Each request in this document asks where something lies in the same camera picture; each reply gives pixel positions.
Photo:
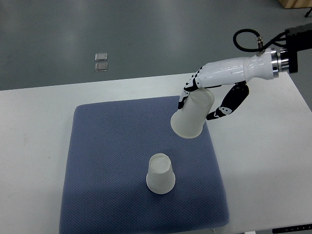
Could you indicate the wooden box corner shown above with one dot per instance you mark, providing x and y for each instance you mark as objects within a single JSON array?
[{"x": 294, "y": 4}]

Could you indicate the blue textured cushion mat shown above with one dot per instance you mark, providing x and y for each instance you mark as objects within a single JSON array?
[{"x": 105, "y": 190}]

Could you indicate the white paper cup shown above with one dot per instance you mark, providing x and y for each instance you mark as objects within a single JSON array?
[
  {"x": 188, "y": 121},
  {"x": 160, "y": 178}
]

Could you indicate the black tripod leg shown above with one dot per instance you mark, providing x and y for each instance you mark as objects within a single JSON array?
[{"x": 308, "y": 13}]

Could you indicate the white paper cup on mat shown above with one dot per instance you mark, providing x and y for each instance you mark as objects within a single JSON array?
[{"x": 160, "y": 178}]

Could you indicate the silver floor plate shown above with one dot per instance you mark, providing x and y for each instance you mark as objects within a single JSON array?
[
  {"x": 101, "y": 56},
  {"x": 101, "y": 66}
]

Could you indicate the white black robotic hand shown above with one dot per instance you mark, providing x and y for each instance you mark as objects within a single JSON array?
[{"x": 236, "y": 72}]

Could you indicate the upper silver floor plate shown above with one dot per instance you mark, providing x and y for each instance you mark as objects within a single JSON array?
[{"x": 101, "y": 56}]

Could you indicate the lower silver floor plate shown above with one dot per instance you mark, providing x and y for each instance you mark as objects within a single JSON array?
[{"x": 101, "y": 66}]

